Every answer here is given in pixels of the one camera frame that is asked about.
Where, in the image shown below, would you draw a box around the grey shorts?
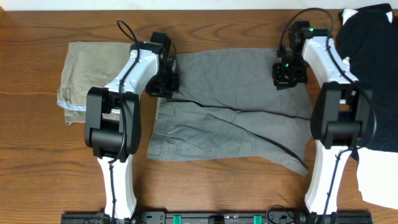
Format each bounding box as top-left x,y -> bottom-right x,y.
147,48 -> 312,175

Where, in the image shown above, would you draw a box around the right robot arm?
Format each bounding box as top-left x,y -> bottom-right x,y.
272,21 -> 375,219

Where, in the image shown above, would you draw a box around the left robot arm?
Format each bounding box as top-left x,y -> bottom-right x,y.
85,39 -> 179,223

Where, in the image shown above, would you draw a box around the folded khaki shorts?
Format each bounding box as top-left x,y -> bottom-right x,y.
57,41 -> 131,125

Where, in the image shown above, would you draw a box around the black garment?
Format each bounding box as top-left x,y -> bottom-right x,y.
336,4 -> 397,152

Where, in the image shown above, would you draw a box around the white garment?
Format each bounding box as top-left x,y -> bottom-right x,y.
341,8 -> 398,210

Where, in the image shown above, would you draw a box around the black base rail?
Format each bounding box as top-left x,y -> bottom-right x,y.
60,209 -> 373,224

